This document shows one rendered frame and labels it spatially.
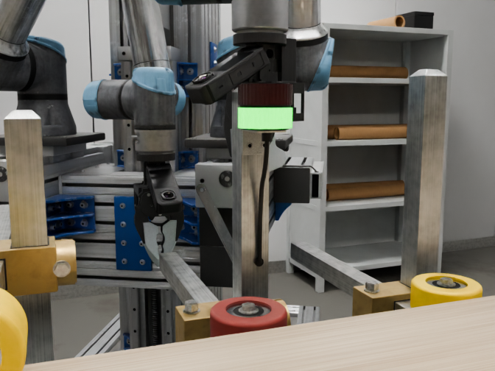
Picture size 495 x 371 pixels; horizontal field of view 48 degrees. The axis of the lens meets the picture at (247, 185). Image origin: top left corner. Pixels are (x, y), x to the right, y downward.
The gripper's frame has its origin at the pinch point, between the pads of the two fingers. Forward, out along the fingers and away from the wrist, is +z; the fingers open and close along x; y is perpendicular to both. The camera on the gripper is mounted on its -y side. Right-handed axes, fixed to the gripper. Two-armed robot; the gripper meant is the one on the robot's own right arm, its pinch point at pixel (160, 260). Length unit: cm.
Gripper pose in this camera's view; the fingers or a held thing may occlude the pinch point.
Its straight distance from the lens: 105.8
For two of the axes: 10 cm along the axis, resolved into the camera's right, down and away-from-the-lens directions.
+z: 0.0, 9.9, 1.5
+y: -3.4, -1.4, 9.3
